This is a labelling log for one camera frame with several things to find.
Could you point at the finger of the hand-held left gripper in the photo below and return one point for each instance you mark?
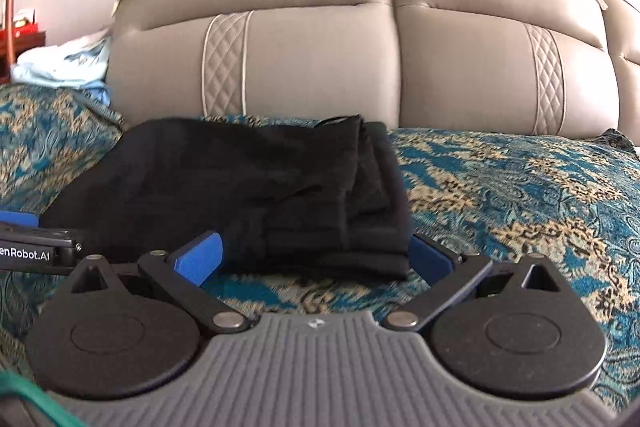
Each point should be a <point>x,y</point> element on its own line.
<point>19,219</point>

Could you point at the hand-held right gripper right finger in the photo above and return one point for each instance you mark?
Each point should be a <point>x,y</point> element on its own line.
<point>429,257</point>

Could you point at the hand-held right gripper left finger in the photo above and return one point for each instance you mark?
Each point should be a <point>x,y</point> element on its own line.
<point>200,261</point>

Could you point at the black pants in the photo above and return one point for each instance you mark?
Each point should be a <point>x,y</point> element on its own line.
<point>225,187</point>

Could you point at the teal patterned bedspread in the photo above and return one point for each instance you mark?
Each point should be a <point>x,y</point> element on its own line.
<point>500,207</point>

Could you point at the light blue cloth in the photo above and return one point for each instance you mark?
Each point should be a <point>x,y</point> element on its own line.
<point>55,67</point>

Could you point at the dark wooden nightstand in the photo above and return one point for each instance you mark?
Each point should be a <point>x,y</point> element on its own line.
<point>27,49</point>

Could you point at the red box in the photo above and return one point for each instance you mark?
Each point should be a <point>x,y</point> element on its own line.
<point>22,29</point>

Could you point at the beige leather headboard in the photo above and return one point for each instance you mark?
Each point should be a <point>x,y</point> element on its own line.
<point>325,67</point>

